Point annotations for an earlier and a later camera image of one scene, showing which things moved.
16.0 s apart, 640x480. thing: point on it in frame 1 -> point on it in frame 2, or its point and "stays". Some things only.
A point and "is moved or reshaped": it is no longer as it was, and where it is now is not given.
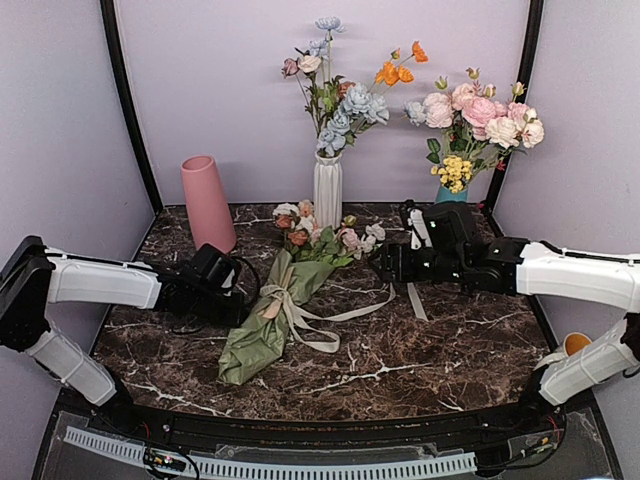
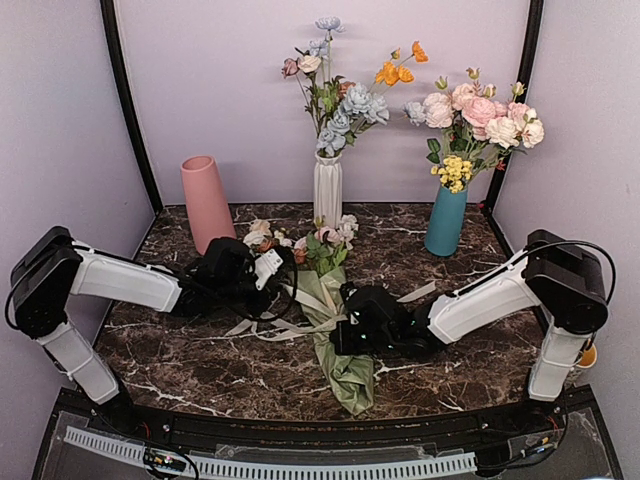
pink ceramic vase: [211, 215] stays
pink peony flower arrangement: [479, 130] stays
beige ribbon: [282, 294] is moved or reshaped
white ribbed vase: [328, 192] stays
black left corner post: [115, 53] stays
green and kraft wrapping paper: [305, 267] -> [317, 284]
